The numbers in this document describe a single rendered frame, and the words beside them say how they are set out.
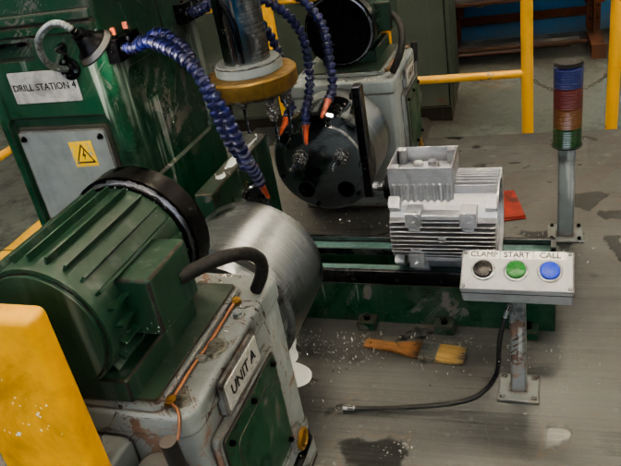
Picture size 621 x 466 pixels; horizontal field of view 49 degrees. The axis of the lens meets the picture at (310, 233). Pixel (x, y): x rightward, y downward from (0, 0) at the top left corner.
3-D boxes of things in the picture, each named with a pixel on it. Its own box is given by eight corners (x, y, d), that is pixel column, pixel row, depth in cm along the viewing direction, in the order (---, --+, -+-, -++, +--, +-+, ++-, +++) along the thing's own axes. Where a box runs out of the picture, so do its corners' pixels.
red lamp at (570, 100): (553, 111, 146) (553, 91, 144) (553, 102, 151) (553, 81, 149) (583, 110, 144) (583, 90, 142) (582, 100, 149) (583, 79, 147)
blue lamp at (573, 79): (553, 91, 144) (553, 70, 142) (553, 81, 149) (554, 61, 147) (583, 90, 142) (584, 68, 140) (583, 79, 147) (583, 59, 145)
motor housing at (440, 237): (394, 281, 136) (383, 196, 127) (411, 233, 151) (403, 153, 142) (498, 286, 129) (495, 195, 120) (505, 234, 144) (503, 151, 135)
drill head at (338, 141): (272, 226, 166) (250, 128, 154) (320, 155, 199) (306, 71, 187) (372, 226, 157) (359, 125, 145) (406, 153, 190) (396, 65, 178)
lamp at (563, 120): (553, 131, 148) (553, 111, 146) (553, 121, 153) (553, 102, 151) (582, 130, 146) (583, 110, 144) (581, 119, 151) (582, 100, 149)
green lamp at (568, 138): (552, 151, 150) (553, 131, 148) (553, 140, 155) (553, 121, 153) (581, 150, 148) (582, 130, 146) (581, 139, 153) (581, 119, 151)
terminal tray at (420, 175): (390, 203, 132) (385, 169, 128) (400, 178, 141) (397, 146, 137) (453, 202, 128) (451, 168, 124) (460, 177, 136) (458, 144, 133)
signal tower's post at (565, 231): (547, 242, 161) (548, 68, 141) (547, 226, 167) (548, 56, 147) (583, 243, 158) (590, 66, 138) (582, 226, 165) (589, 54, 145)
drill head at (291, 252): (133, 430, 112) (84, 305, 100) (223, 299, 141) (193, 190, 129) (274, 447, 103) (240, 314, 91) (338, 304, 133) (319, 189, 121)
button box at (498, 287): (462, 300, 113) (458, 288, 108) (465, 262, 116) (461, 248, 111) (574, 306, 107) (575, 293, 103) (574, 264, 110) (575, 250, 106)
